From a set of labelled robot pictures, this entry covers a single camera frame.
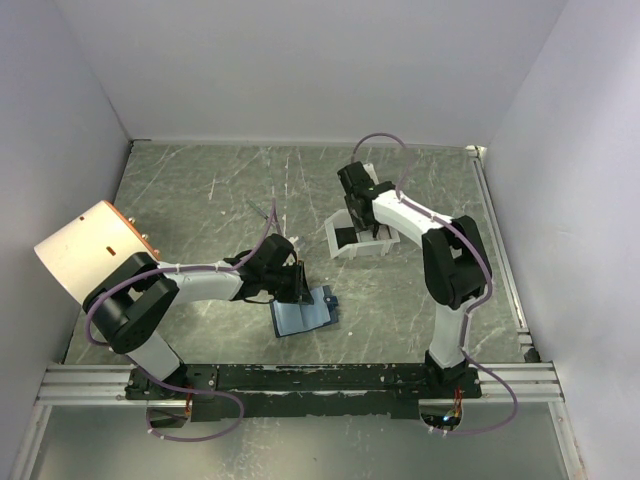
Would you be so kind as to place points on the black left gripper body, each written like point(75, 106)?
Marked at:
point(285, 283)

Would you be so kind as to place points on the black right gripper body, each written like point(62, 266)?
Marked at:
point(359, 222)

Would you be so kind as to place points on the blue leather card holder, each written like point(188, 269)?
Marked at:
point(293, 319)

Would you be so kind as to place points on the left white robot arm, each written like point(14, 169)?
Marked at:
point(128, 306)

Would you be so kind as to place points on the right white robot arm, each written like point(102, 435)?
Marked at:
point(457, 273)

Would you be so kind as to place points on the stack of credit cards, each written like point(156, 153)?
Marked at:
point(377, 233)

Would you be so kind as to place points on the flat black card in bin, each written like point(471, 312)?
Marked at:
point(346, 236)

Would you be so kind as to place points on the white plastic bin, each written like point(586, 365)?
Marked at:
point(341, 219)

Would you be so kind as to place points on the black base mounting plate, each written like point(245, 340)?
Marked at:
point(292, 391)

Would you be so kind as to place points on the beige cylindrical lamp shade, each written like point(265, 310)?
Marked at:
point(83, 253)

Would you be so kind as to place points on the aluminium frame rail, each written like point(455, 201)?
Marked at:
point(350, 421)

